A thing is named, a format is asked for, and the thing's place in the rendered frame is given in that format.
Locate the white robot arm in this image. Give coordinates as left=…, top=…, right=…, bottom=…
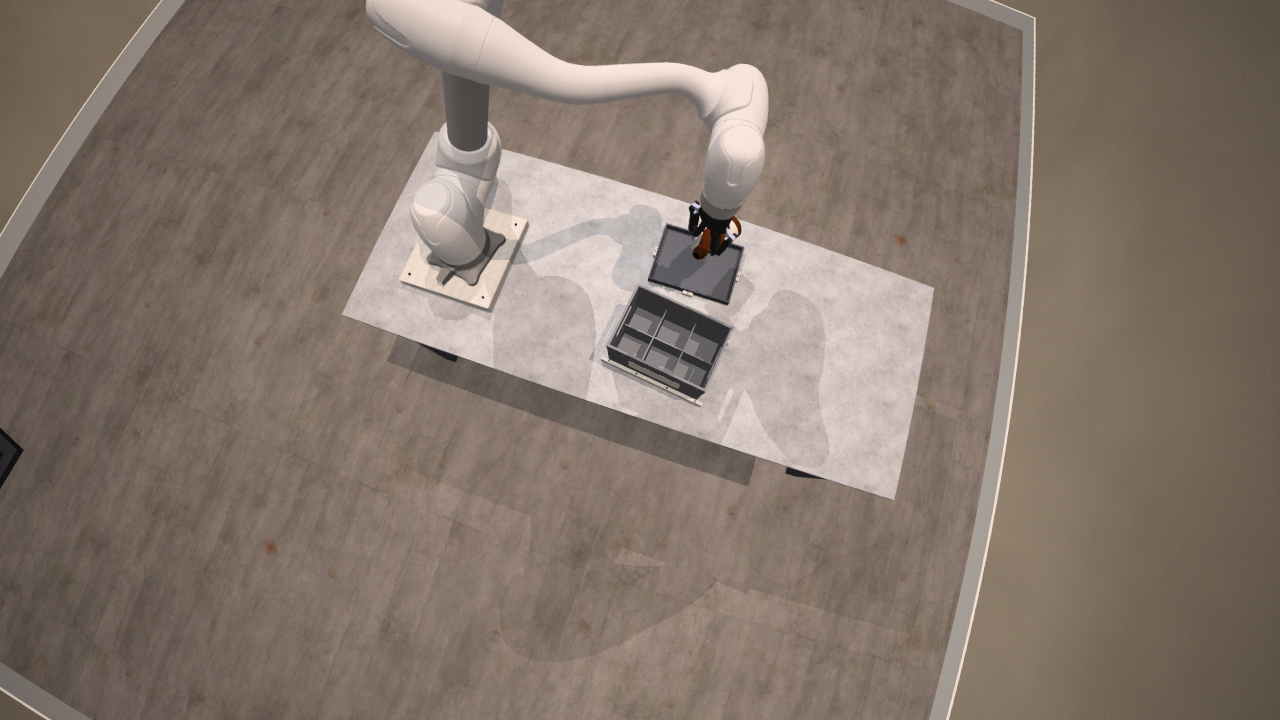
left=366, top=0, right=769, bottom=286

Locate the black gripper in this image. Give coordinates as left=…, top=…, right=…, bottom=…
left=689, top=201, right=739, bottom=263

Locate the brown glass bottle with white label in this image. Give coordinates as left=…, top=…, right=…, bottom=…
left=692, top=217, right=742, bottom=260

